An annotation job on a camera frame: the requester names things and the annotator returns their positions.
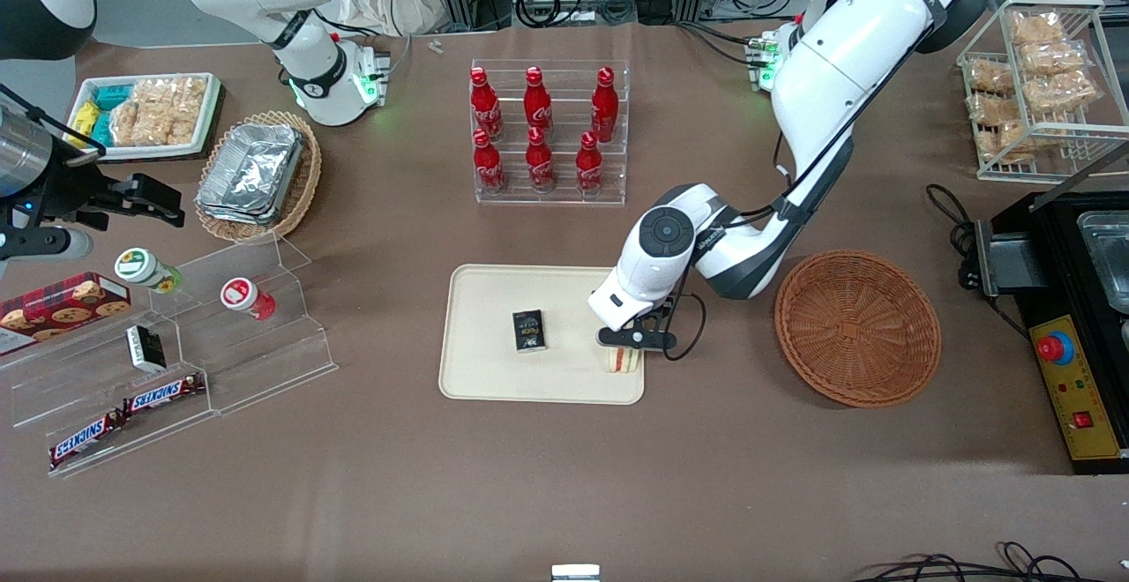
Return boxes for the oval wicker basket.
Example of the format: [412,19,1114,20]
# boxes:
[193,109,324,244]

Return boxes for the clear acrylic tiered shelf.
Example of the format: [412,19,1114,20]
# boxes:
[148,233,339,418]
[0,295,215,480]

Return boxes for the red cola bottle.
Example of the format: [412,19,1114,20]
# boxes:
[469,66,505,143]
[525,126,557,194]
[472,129,508,196]
[575,130,605,198]
[591,66,621,145]
[523,66,554,136]

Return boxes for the red strawberry yogurt cup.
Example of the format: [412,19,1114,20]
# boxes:
[220,277,277,322]

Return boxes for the Snickers chocolate bar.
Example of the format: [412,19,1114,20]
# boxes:
[123,373,206,416]
[48,411,130,471]

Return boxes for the white wire rack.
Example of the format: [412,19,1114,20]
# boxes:
[956,0,1129,183]

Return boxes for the white rectangular snack tray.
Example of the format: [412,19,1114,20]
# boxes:
[69,72,221,162]

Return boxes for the green sunflower yogurt cup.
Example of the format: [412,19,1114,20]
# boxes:
[114,248,183,295]

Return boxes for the black floor cables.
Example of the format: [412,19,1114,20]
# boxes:
[850,541,1118,582]

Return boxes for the steel pan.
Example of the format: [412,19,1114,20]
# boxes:
[1077,209,1129,315]

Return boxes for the round wicker basket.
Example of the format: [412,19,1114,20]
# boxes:
[774,249,943,409]

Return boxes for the small black carton box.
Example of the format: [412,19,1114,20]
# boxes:
[512,309,549,354]

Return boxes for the rice cracker snack pack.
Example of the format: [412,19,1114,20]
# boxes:
[132,78,178,147]
[995,119,1039,166]
[1027,70,1101,116]
[965,56,1016,95]
[109,97,144,147]
[171,77,209,146]
[1018,39,1088,77]
[969,92,1026,126]
[1009,10,1065,46]

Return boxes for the black appliance with yellow panel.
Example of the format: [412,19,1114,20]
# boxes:
[974,137,1129,476]

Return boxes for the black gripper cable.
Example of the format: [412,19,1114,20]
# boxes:
[662,292,707,363]

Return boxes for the clear acrylic bottle rack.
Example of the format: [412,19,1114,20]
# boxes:
[469,58,630,206]

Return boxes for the black power cable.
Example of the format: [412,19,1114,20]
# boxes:
[925,183,983,293]

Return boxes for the tartan chocolate chip cookie box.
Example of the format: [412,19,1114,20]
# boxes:
[0,272,132,356]

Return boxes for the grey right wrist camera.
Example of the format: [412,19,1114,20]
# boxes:
[0,227,94,265]

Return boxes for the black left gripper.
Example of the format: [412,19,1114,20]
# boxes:
[597,295,679,353]

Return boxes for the black and white small box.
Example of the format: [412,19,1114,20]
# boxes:
[124,324,168,374]

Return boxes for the robot base connector block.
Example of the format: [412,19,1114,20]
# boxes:
[352,45,393,109]
[743,30,782,94]

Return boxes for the aluminium foil tray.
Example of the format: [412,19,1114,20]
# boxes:
[198,123,305,213]
[195,178,296,223]

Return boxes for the red emergency stop button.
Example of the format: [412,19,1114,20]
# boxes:
[1036,331,1076,367]

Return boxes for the beige plastic tray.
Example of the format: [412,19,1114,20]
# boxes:
[439,264,647,407]

